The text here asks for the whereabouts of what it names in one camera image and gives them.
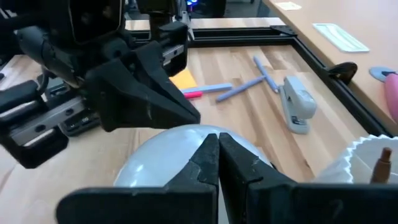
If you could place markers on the black calculator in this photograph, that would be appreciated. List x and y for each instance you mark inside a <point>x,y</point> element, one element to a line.
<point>84,123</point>

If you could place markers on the grey desk grommet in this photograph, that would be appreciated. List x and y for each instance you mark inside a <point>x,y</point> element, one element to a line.
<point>377,73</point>

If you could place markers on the pink pen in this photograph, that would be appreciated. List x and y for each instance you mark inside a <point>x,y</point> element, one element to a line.
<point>192,95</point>

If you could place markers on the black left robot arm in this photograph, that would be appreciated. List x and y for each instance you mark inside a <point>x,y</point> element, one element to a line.
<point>34,43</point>

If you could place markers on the white rectangular tray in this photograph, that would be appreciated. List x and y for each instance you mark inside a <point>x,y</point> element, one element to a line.
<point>340,37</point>

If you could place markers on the grey stapler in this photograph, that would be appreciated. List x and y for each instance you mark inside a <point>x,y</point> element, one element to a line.
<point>298,105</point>

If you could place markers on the black metal table frame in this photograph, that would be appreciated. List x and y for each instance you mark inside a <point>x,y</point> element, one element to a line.
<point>242,34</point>

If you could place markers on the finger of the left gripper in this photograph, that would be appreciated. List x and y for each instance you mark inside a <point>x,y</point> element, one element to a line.
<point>155,63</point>
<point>130,102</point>

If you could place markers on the black frame clamp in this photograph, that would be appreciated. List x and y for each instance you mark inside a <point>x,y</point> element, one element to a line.
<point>345,71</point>

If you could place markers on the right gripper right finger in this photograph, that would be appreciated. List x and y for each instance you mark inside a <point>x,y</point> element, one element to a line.
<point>280,205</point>

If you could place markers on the white ribbed pen cup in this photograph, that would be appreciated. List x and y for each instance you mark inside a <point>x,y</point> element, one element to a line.
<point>335,171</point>

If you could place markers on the yellow sticky note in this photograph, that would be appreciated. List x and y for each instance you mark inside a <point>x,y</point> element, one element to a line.
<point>287,5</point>

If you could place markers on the light wooden desk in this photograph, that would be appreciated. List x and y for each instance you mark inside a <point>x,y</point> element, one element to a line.
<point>382,31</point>

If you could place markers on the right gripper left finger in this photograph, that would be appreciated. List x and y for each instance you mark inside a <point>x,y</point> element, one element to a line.
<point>174,205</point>

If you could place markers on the lavender pen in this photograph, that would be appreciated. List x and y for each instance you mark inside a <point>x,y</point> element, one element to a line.
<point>208,88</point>
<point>239,89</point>
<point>265,74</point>

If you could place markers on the orange sticky note pad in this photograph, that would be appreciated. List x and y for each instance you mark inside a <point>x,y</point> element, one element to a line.
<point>185,80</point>

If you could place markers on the brown pen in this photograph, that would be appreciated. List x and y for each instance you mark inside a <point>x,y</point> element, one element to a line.
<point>382,168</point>

